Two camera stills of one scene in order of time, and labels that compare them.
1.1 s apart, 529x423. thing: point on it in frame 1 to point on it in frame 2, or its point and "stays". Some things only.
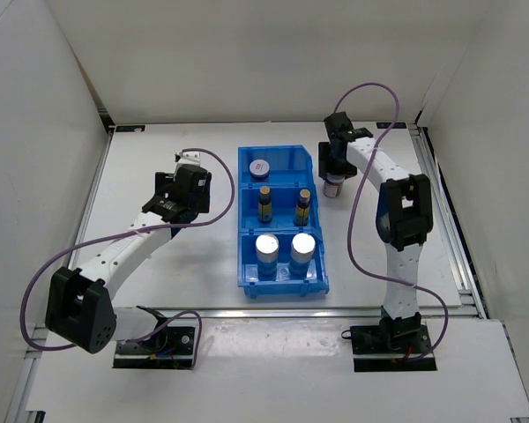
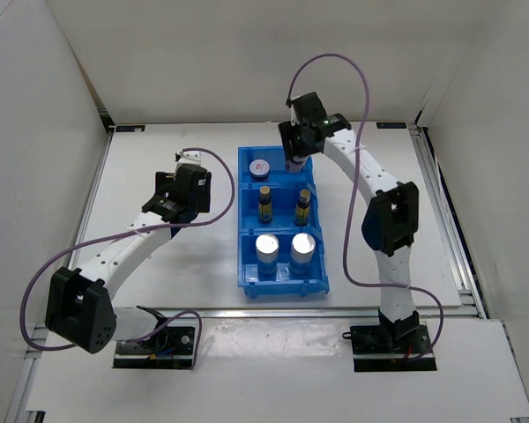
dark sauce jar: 332,185 to 294,166
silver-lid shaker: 267,248 stays
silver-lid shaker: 301,252 stays
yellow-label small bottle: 264,207 stays
